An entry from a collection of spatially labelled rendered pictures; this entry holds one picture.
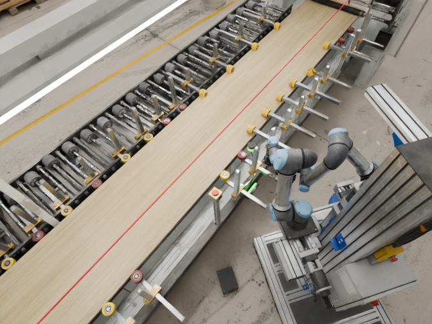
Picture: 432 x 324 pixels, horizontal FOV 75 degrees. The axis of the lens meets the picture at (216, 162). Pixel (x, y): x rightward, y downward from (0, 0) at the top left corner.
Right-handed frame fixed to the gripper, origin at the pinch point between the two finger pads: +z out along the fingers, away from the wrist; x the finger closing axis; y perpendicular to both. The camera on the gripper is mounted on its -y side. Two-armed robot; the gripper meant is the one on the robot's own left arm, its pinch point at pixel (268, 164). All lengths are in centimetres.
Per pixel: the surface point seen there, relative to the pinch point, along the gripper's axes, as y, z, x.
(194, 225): 53, 37, -48
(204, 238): 63, 30, -35
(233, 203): 27.5, 29.1, -21.1
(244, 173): -8.4, 36.6, -19.9
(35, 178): 61, 14, -189
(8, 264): 128, 9, -157
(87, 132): 5, 12, -172
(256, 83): -99, 7, -33
